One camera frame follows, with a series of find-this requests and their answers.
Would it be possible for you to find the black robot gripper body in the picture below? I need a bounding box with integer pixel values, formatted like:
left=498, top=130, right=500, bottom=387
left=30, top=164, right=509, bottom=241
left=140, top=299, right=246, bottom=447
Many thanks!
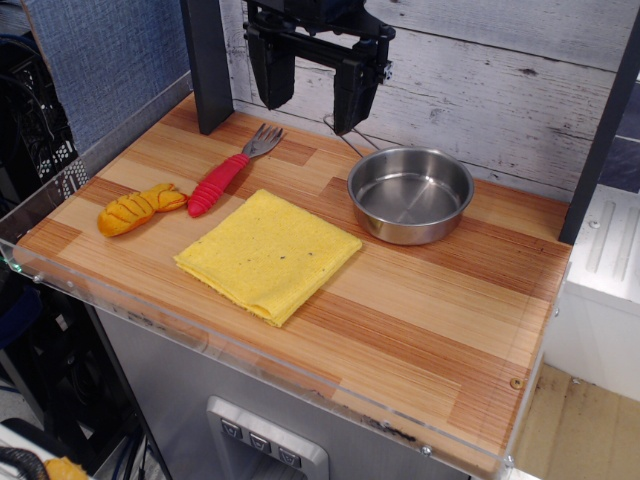
left=244, top=1, right=396, bottom=84

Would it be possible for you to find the black plastic crate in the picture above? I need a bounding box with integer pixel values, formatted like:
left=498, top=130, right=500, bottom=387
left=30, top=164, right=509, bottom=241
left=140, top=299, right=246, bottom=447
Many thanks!
left=1, top=43, right=78, bottom=206

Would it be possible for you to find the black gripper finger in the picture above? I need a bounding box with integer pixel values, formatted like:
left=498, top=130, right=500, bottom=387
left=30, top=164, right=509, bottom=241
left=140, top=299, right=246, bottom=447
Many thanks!
left=333, top=59, right=378, bottom=135
left=247, top=27, right=295, bottom=110

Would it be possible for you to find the dark grey post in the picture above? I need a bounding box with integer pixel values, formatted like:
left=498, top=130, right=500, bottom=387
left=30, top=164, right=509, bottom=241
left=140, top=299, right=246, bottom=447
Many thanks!
left=558, top=13, right=639, bottom=245
left=181, top=0, right=234, bottom=135

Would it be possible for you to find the dark grey left post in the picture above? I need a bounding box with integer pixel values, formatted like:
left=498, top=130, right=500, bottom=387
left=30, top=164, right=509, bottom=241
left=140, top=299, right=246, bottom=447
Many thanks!
left=181, top=0, right=234, bottom=135

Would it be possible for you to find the red-handled metal fork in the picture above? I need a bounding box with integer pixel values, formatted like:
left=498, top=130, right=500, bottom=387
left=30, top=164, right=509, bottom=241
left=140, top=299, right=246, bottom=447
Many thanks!
left=187, top=124, right=284, bottom=218

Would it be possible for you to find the silver button panel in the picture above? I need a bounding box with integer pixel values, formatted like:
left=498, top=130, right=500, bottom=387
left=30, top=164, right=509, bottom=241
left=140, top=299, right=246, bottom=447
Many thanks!
left=206, top=395, right=330, bottom=479

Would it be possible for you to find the white grooved box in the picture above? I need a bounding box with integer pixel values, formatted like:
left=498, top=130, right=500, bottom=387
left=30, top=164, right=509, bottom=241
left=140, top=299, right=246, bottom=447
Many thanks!
left=543, top=185, right=639, bottom=400

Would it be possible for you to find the yellow cloth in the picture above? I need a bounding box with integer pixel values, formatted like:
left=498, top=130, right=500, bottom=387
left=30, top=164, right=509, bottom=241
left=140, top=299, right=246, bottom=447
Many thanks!
left=174, top=190, right=362, bottom=328

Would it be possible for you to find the orange plush croissant toy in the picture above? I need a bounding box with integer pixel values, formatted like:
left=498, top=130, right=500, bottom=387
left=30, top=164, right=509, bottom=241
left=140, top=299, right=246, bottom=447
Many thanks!
left=97, top=183, right=189, bottom=237

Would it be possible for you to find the stainless steel pan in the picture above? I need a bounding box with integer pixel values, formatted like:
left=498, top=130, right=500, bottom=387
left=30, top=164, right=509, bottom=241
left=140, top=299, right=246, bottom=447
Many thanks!
left=339, top=134, right=475, bottom=246

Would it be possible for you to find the clear acrylic table guard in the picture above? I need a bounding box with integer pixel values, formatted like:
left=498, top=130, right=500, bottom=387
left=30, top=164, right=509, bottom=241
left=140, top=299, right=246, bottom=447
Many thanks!
left=2, top=98, right=570, bottom=479

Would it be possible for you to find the dark grey right post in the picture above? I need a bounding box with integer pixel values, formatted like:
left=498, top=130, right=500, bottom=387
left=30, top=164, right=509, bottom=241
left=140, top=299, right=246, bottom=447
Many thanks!
left=558, top=13, right=639, bottom=245

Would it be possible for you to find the orange object at corner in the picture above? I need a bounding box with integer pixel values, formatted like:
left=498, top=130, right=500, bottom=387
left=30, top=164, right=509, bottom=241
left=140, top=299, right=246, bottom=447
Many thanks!
left=44, top=457, right=89, bottom=480

